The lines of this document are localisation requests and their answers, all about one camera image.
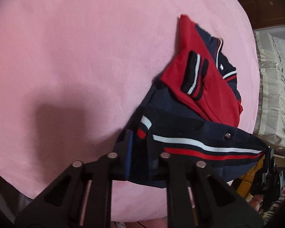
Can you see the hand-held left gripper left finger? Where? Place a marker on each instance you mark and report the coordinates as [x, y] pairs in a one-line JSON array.
[[129, 156]]

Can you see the navy and red varsity jacket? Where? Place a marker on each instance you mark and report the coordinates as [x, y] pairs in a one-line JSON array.
[[204, 87]]

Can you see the cream lace covered furniture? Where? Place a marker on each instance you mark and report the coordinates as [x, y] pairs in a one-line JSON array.
[[275, 87]]

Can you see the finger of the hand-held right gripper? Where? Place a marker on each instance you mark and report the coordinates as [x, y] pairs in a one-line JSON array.
[[268, 159]]

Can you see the brown wooden door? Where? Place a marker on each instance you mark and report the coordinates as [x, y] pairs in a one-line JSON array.
[[263, 9]]

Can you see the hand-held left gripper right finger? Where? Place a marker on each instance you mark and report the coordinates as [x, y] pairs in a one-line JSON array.
[[173, 171]]

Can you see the pink plush bed blanket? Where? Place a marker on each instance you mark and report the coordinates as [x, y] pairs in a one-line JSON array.
[[73, 64]]

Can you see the person's right hand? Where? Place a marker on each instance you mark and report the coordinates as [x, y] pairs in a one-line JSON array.
[[256, 200]]

